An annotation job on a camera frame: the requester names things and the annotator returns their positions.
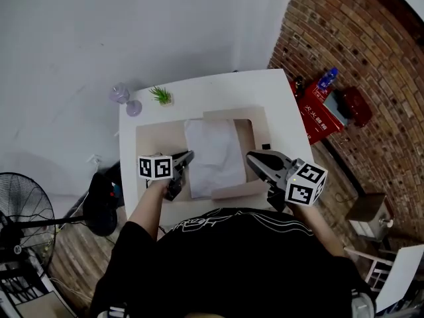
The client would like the person's white shoe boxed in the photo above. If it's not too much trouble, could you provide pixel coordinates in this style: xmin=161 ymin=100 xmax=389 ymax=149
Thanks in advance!
xmin=350 ymin=291 xmax=376 ymax=318

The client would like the person's right forearm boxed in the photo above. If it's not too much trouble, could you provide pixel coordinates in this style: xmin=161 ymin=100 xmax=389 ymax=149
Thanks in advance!
xmin=290 ymin=202 xmax=346 ymax=258

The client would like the white frame chair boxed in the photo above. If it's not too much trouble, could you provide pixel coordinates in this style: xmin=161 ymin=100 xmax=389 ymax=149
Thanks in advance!
xmin=343 ymin=246 xmax=396 ymax=293

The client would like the red fire equipment box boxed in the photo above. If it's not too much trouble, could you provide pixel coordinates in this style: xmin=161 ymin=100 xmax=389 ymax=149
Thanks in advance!
xmin=288 ymin=79 xmax=346 ymax=146

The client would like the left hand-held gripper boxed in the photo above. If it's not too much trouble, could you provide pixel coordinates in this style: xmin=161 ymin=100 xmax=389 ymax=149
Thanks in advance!
xmin=137 ymin=149 xmax=195 ymax=202

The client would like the beige cardboard folder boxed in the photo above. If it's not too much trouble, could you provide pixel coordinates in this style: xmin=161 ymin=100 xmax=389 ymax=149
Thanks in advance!
xmin=135 ymin=107 xmax=270 ymax=201

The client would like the person's left forearm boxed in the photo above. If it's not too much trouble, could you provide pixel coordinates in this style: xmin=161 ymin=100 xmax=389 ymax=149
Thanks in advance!
xmin=127 ymin=178 xmax=168 ymax=242

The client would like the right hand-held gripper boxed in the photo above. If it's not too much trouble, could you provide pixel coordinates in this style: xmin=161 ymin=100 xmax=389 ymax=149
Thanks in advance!
xmin=246 ymin=149 xmax=329 ymax=213

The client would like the person's black printed shirt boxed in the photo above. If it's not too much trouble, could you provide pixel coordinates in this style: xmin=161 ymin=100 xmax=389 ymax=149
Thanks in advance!
xmin=89 ymin=207 xmax=376 ymax=318

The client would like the black bag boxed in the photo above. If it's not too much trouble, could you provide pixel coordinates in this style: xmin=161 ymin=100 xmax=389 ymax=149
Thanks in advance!
xmin=82 ymin=172 xmax=127 ymax=237

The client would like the blue plastic water bottle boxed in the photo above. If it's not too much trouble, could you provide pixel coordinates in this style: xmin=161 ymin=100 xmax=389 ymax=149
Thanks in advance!
xmin=317 ymin=66 xmax=340 ymax=91

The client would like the black standing fan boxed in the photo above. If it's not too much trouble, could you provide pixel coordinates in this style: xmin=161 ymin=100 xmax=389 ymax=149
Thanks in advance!
xmin=0 ymin=172 xmax=117 ymax=280

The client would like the small green potted plant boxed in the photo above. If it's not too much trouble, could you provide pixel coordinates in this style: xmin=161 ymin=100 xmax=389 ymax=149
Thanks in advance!
xmin=148 ymin=85 xmax=174 ymax=107

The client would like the brown cardboard sheet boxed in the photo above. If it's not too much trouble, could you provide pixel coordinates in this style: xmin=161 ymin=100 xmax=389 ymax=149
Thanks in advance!
xmin=15 ymin=290 xmax=69 ymax=318

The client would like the black metal rack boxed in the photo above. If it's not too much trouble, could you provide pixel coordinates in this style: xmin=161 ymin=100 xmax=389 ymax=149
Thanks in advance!
xmin=0 ymin=266 xmax=46 ymax=313

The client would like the white sheet of paper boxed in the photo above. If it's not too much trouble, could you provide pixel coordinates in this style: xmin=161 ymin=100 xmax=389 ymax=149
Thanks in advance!
xmin=184 ymin=118 xmax=248 ymax=200

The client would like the dark red case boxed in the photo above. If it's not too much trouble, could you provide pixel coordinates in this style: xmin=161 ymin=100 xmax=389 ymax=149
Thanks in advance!
xmin=341 ymin=85 xmax=374 ymax=128

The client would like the white board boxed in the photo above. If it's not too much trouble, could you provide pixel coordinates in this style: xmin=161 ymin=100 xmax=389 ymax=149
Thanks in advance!
xmin=375 ymin=243 xmax=424 ymax=314

